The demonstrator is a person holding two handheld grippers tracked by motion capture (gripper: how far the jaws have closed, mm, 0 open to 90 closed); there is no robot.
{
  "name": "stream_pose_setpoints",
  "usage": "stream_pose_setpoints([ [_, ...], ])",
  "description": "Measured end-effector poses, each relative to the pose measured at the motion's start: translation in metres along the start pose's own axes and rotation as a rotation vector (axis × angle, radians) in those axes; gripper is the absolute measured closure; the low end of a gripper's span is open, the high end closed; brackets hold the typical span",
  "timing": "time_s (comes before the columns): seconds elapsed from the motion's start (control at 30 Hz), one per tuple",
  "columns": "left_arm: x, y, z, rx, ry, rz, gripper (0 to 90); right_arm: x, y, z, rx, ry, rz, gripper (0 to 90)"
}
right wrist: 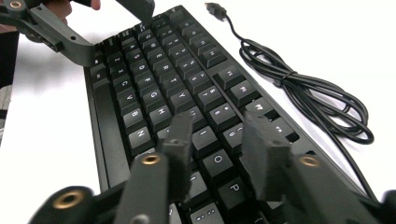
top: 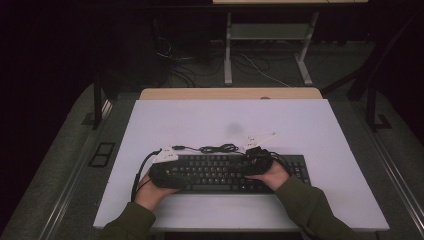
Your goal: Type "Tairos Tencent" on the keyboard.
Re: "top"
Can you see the black computer keyboard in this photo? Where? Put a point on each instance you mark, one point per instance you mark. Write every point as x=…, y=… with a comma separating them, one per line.
x=213, y=173

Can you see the white board sheet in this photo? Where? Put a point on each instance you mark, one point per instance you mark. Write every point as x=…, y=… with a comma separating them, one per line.
x=200, y=120

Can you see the black floor socket frame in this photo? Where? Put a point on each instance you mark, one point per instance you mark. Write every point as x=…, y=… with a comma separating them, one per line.
x=101, y=154

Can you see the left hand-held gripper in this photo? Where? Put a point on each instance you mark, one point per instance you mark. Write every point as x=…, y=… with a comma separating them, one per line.
x=166, y=156

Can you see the person's right hand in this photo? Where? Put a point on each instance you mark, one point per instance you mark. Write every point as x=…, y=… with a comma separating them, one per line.
x=275, y=176

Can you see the person's left hand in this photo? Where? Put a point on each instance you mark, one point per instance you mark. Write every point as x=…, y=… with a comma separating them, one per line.
x=150, y=195

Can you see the white metal desk frame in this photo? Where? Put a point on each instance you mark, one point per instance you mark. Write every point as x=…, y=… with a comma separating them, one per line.
x=266, y=31

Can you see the black metal stand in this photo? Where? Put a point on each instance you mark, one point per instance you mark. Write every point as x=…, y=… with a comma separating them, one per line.
x=371, y=83
x=97, y=106

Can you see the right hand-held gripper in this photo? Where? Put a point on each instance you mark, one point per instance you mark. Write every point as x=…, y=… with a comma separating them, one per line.
x=258, y=161

